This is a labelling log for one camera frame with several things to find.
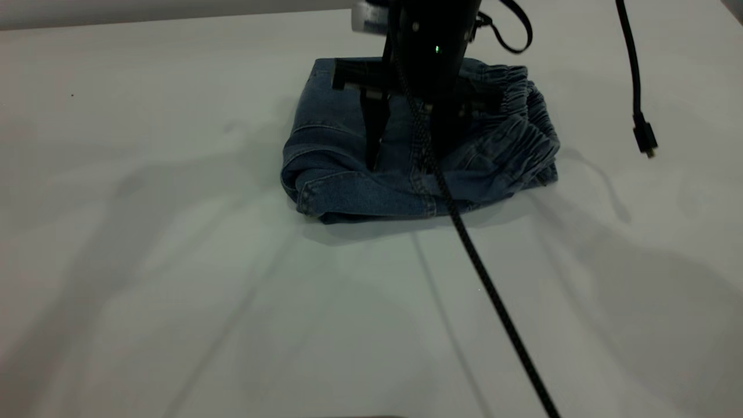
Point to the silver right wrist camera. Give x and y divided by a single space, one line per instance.
368 17

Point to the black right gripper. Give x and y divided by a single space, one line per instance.
429 78

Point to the blue denim pants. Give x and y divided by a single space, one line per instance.
336 162

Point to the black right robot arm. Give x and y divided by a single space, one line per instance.
435 23

